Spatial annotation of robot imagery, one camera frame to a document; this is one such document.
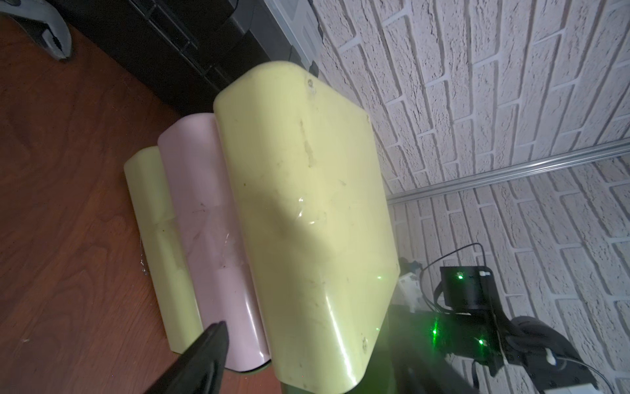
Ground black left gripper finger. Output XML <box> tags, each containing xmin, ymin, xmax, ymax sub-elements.
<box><xmin>145</xmin><ymin>321</ymin><xmax>229</xmax><ymax>394</ymax></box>

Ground orange-handled pliers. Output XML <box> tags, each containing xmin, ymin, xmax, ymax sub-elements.
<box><xmin>1</xmin><ymin>0</ymin><xmax>72</xmax><ymax>61</ymax></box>

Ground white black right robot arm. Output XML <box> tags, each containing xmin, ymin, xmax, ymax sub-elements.
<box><xmin>387</xmin><ymin>263</ymin><xmax>606</xmax><ymax>393</ymax></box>

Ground green drawer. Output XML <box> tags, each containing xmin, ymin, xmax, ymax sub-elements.
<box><xmin>272</xmin><ymin>305</ymin><xmax>479</xmax><ymax>393</ymax></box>

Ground black plastic toolbox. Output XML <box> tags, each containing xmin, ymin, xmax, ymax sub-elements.
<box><xmin>52</xmin><ymin>0</ymin><xmax>323</xmax><ymax>115</ymax></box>

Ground aluminium corner post right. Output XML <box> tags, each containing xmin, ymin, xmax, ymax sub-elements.
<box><xmin>387</xmin><ymin>139</ymin><xmax>629</xmax><ymax>206</ymax></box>

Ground yellow-green drawer cabinet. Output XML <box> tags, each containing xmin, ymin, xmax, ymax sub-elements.
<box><xmin>124</xmin><ymin>62</ymin><xmax>400</xmax><ymax>375</ymax></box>

